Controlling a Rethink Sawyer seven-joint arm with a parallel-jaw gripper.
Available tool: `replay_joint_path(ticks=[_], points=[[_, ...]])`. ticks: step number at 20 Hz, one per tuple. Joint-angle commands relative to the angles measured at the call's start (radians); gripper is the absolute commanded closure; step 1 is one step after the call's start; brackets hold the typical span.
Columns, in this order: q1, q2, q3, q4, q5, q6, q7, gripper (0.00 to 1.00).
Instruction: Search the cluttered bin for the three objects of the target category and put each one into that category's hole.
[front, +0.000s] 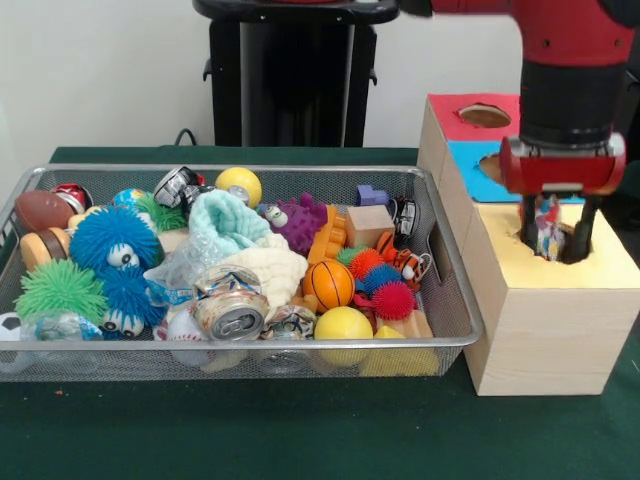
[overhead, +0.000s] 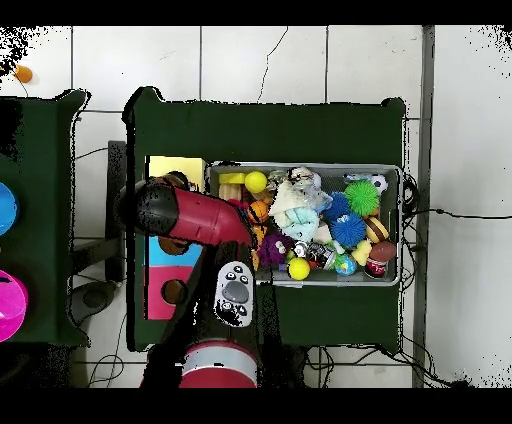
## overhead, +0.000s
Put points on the mint green knitted cloth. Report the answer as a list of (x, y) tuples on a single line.
[(302, 222)]

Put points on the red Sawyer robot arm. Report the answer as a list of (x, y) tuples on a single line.
[(200, 218)]

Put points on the wooden box with three holes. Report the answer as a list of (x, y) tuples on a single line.
[(160, 312)]

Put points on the orange toy basketball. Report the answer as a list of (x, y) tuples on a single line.
[(258, 212)]

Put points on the plain yellow ball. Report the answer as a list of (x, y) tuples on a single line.
[(256, 182)]

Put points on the cream knitted cloth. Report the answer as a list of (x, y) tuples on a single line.
[(286, 200)]

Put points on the purple spiky monster toy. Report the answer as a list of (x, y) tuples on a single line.
[(274, 248)]

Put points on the silver drink can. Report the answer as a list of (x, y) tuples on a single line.
[(300, 174)]

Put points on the small blue spiky puffer ball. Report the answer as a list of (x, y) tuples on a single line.
[(337, 206)]

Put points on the green spiky puffer ball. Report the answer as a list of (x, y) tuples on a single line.
[(362, 198)]

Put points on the brown toy football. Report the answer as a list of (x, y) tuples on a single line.
[(382, 251)]

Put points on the dark green side table cloth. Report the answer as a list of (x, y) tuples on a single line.
[(40, 180)]

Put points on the blue bowl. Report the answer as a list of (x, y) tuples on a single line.
[(6, 208)]

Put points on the magenta bowl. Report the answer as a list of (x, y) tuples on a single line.
[(10, 308)]

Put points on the small orange floor object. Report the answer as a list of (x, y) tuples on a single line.
[(24, 74)]

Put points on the black frame beside table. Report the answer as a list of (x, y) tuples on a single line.
[(116, 168)]

